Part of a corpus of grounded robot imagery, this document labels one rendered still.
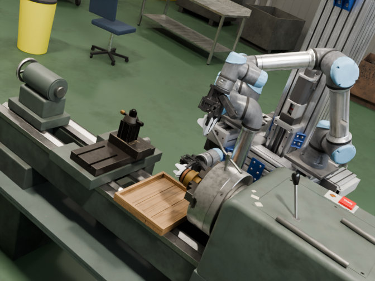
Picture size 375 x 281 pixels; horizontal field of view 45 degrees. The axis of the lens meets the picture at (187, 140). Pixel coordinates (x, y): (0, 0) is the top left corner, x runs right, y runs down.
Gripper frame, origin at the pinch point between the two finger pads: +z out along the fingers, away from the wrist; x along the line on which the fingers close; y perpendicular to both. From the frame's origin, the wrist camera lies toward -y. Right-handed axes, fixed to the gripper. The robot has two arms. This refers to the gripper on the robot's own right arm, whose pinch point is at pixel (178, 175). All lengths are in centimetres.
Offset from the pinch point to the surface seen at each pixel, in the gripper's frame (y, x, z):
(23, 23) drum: 370, -72, -182
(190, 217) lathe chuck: -17.3, -6.8, 10.8
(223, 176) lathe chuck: -21.4, 14.0, 2.9
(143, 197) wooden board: 12.7, -19.8, 3.5
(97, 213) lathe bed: 28.5, -36.0, 13.9
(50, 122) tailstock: 85, -17, 3
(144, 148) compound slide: 30.0, -6.2, -11.4
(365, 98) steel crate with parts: 60, -93, -636
